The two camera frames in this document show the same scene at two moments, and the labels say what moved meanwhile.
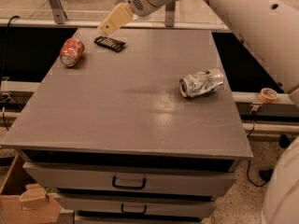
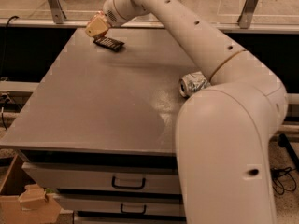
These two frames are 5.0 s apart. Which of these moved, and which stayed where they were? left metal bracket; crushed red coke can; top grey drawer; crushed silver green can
Moved: crushed red coke can
Stayed: top grey drawer; crushed silver green can; left metal bracket
